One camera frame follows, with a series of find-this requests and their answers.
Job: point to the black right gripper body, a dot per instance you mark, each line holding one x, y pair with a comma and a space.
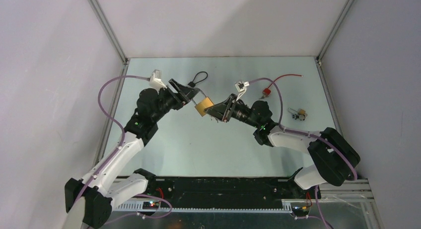
240, 112

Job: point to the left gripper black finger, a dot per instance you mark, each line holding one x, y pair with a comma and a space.
183, 99
184, 90

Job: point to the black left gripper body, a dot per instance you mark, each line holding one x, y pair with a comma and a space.
168, 101

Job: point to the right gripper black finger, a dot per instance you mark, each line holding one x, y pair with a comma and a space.
223, 106
220, 114

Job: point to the black cable padlock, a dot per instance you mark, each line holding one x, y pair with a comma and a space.
195, 81

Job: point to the silver key with ring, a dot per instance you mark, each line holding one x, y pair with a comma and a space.
212, 118

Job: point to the large brass padlock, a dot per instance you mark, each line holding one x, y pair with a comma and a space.
205, 103

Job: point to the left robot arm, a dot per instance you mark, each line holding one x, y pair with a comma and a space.
92, 199

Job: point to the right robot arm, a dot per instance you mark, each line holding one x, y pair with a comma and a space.
334, 159

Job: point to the keys on small padlock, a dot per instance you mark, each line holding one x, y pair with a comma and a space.
300, 117

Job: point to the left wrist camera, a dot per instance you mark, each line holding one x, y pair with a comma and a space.
156, 79

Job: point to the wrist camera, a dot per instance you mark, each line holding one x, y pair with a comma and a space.
241, 87
156, 79

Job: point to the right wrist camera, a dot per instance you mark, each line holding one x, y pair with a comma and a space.
241, 87

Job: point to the red cable padlock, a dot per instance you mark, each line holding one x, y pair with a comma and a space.
267, 91

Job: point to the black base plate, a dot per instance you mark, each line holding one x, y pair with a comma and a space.
229, 193

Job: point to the aluminium frame rail left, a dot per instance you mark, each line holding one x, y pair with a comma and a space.
109, 32

